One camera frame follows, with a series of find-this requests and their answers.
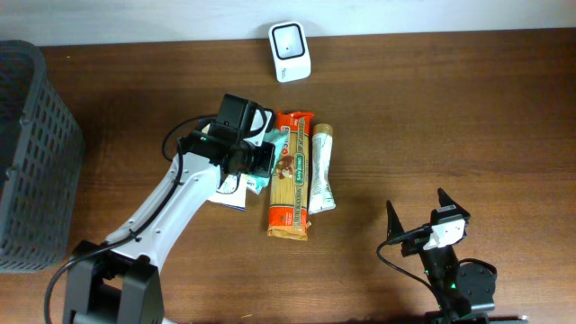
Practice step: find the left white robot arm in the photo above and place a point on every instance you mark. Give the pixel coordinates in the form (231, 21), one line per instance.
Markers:
(118, 281)

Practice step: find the white tube with tan cap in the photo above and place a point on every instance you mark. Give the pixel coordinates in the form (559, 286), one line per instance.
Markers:
(321, 196)

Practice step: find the orange spaghetti packet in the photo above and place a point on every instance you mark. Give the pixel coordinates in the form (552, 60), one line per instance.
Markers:
(289, 197)

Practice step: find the cream snack bag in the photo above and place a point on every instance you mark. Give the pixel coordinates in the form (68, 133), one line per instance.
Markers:
(232, 193)

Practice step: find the teal wipes packet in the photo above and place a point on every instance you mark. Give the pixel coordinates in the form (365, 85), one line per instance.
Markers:
(277, 137)

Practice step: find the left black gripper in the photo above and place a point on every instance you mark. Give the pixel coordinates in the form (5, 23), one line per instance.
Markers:
(266, 158)

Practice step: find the dark grey perforated basket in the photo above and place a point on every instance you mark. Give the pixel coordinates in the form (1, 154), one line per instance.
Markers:
(42, 148)

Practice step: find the small teal tissue pack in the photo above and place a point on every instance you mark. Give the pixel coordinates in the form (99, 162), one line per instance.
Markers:
(256, 184)

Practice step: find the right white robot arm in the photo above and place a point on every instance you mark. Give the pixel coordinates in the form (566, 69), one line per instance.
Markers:
(462, 288)

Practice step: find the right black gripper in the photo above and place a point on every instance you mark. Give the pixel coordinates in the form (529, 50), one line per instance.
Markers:
(418, 243)

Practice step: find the white barcode scanner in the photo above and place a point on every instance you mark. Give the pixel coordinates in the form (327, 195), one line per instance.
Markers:
(291, 55)

